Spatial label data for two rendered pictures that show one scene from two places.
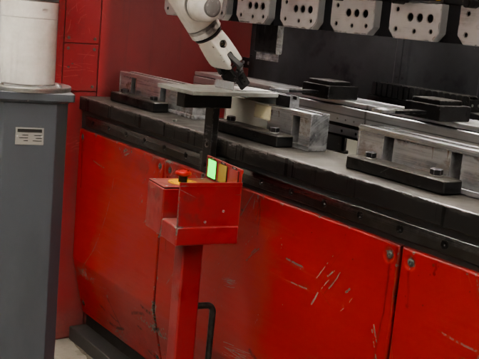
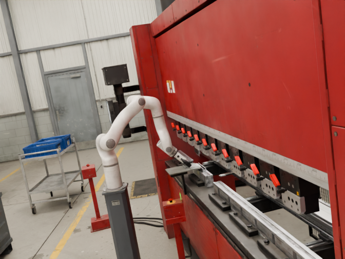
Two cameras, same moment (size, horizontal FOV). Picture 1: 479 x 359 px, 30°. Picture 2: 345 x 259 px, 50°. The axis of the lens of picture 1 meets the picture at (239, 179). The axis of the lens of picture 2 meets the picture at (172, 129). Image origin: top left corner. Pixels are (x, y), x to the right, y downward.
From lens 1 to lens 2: 1.34 m
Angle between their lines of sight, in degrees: 24
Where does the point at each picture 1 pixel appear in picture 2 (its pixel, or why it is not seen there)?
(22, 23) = (108, 173)
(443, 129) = not seen: hidden behind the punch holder
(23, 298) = (125, 245)
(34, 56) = (113, 181)
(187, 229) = (169, 219)
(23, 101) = (111, 194)
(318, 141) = (210, 183)
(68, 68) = (158, 153)
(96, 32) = not seen: hidden behind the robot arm
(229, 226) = (182, 216)
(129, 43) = (177, 141)
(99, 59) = not seen: hidden behind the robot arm
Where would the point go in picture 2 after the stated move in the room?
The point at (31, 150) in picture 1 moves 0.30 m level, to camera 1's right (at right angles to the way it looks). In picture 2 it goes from (117, 206) to (152, 206)
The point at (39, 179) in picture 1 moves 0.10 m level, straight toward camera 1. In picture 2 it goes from (121, 214) to (117, 219)
